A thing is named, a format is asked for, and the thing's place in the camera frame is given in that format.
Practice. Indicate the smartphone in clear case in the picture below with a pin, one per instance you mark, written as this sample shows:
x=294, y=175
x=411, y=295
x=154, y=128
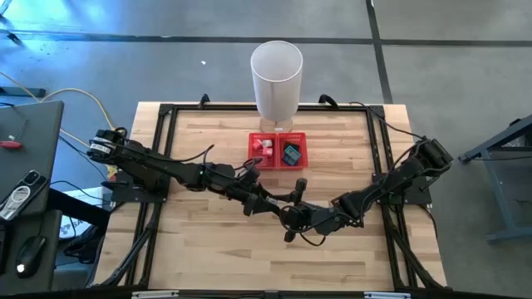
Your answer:
x=25, y=191

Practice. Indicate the teal digital timer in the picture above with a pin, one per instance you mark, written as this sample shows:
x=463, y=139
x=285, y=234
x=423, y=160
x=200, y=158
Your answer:
x=293, y=154

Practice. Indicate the black computer mouse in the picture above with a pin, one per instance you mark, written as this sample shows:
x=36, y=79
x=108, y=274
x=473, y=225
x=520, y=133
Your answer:
x=30, y=255

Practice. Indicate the black frame clamp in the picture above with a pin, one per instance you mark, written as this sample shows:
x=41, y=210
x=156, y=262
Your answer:
x=203, y=99
x=328, y=99

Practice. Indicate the white printed box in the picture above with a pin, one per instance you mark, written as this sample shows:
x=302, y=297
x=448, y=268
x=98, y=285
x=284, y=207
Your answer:
x=70, y=226

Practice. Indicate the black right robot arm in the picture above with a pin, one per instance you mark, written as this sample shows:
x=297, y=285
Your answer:
x=399, y=178

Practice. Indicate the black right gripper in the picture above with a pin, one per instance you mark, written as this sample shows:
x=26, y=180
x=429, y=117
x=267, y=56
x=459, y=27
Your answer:
x=311, y=218

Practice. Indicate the black floor bar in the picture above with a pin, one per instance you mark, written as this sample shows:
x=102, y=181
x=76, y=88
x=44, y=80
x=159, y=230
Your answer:
x=23, y=91

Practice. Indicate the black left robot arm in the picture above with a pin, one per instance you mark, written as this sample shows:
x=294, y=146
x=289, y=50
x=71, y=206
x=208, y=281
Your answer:
x=145, y=162

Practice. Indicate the red plastic mesh basket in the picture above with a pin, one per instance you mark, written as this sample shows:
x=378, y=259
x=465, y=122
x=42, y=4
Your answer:
x=272, y=163
x=303, y=143

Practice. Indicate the pink charger with paper sticker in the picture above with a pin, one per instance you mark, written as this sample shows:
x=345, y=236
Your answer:
x=267, y=152

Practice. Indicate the dark grey side desk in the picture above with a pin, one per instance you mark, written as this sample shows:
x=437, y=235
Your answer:
x=37, y=166

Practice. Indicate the white table bracket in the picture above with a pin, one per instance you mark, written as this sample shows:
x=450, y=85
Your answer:
x=154, y=294
x=387, y=295

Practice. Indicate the black metal table frame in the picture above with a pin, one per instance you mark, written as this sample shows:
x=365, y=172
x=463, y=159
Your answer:
x=208, y=107

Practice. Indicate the grey blue metal table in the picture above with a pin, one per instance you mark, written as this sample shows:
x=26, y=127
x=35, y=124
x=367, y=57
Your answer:
x=500, y=195

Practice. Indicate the pink USB wall charger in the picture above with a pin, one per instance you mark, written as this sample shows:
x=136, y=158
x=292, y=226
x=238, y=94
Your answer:
x=257, y=144

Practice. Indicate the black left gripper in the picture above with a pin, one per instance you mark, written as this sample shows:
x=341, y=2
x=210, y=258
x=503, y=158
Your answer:
x=245, y=189

